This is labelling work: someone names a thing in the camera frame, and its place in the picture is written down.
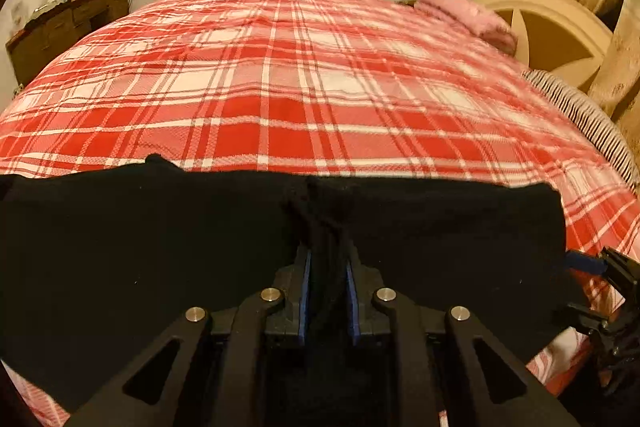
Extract black pants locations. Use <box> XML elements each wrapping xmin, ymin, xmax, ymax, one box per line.
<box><xmin>1</xmin><ymin>155</ymin><xmax>584</xmax><ymax>426</ymax></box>

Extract black white striped pillow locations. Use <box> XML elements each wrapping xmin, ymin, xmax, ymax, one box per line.
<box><xmin>523</xmin><ymin>69</ymin><xmax>639</xmax><ymax>192</ymax></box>

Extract pink folded blanket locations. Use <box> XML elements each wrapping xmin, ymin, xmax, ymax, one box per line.
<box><xmin>414</xmin><ymin>0</ymin><xmax>518</xmax><ymax>57</ymax></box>

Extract cream wooden headboard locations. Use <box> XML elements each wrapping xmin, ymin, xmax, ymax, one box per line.
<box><xmin>473</xmin><ymin>0</ymin><xmax>613</xmax><ymax>92</ymax></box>

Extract red white plaid bedspread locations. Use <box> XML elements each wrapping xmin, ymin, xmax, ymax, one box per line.
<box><xmin>0</xmin><ymin>0</ymin><xmax>640</xmax><ymax>427</ymax></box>

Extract dark wooden desk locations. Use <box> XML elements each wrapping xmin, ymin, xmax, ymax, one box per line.
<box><xmin>6</xmin><ymin>0</ymin><xmax>131</xmax><ymax>87</ymax></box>

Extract white card on desk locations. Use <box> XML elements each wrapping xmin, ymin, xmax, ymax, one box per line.
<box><xmin>11</xmin><ymin>1</ymin><xmax>29</xmax><ymax>28</ymax></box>

